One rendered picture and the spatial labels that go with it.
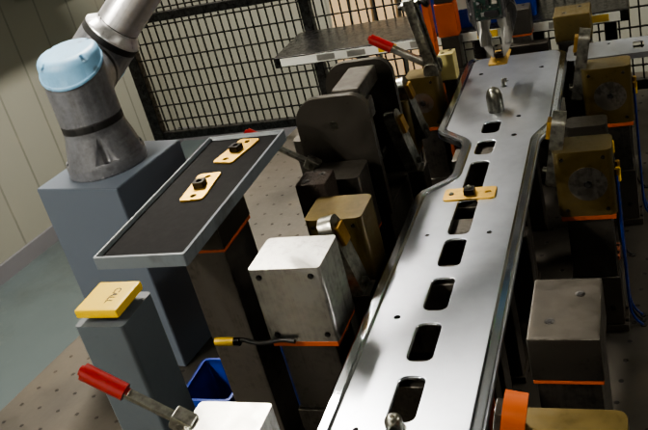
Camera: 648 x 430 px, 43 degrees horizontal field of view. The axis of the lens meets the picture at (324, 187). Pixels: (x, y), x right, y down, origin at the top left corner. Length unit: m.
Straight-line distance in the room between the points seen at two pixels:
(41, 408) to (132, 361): 0.75
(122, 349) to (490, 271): 0.49
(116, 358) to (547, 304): 0.51
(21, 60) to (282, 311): 3.22
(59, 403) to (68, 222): 0.36
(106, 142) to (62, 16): 2.87
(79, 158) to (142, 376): 0.63
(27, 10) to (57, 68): 2.73
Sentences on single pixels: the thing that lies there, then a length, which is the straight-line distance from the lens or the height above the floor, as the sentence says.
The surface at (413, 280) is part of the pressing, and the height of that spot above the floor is 1.00.
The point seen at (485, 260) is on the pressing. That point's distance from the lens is 1.17.
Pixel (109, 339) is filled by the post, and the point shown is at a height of 1.12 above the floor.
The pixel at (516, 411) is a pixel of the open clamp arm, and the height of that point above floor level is 1.10.
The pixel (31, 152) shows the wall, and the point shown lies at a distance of 4.18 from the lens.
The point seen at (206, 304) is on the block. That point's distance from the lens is 1.26.
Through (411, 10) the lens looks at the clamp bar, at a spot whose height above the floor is 1.19.
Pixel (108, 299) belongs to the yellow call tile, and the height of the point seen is 1.16.
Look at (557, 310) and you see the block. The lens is 1.01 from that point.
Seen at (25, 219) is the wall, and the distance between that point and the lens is 4.15.
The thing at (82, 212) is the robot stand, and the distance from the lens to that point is 1.58.
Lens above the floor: 1.62
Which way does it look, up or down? 25 degrees down
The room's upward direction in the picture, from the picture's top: 15 degrees counter-clockwise
